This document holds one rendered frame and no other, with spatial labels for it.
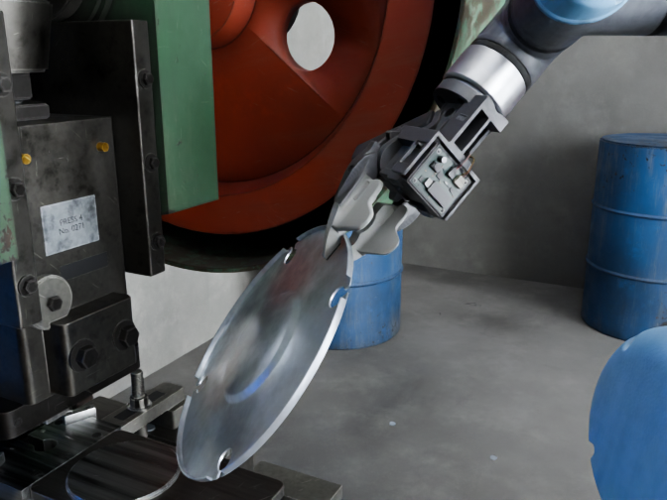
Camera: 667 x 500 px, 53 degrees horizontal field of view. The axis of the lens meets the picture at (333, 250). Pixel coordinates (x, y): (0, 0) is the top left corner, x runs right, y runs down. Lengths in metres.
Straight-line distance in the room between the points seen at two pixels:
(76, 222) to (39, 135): 0.10
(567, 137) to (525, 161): 0.25
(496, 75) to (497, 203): 3.29
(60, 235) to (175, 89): 0.20
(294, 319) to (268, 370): 0.05
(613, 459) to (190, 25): 0.62
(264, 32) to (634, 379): 0.74
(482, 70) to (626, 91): 3.13
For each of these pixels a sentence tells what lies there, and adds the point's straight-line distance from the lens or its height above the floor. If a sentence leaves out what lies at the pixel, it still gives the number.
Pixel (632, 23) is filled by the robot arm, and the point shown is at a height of 1.26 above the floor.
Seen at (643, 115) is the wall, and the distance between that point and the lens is 3.80.
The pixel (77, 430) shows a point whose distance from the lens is 0.94.
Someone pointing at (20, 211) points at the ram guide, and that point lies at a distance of 0.67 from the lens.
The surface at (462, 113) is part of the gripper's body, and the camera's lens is 0.66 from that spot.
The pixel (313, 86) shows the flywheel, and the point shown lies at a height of 1.19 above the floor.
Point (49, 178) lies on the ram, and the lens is 0.73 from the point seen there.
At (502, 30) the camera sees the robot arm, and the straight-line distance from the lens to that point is 0.71.
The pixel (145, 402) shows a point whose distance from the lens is 1.01.
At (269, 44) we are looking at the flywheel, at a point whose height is 1.25.
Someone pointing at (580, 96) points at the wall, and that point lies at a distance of 3.82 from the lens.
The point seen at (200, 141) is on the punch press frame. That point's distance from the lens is 0.83.
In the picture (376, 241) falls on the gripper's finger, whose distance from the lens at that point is 0.67.
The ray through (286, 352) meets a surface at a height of 0.96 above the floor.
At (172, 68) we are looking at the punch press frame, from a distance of 0.79.
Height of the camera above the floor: 1.23
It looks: 16 degrees down
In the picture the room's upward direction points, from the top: straight up
